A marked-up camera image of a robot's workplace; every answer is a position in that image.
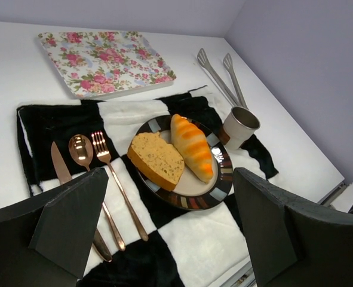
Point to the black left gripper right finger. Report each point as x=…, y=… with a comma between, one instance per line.
x=272, y=239

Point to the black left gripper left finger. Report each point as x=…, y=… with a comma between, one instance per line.
x=65, y=229

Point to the bread slice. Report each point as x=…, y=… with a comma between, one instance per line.
x=158, y=160

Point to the orange croissant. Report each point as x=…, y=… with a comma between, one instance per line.
x=192, y=145

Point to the copper table knife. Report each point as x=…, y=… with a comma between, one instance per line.
x=64, y=176

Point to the black white checkered cloth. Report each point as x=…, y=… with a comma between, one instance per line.
x=185, y=248

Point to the copper spoon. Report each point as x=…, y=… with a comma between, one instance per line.
x=81, y=151

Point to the dark rimmed ceramic plate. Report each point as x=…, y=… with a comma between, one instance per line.
x=191, y=193

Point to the copper fork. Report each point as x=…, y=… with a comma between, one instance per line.
x=103, y=155

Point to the steel cup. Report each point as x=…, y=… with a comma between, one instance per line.
x=239, y=126

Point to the floral rectangular tray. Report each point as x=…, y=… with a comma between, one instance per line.
x=103, y=63

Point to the aluminium frame rail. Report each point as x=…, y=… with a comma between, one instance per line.
x=341, y=198

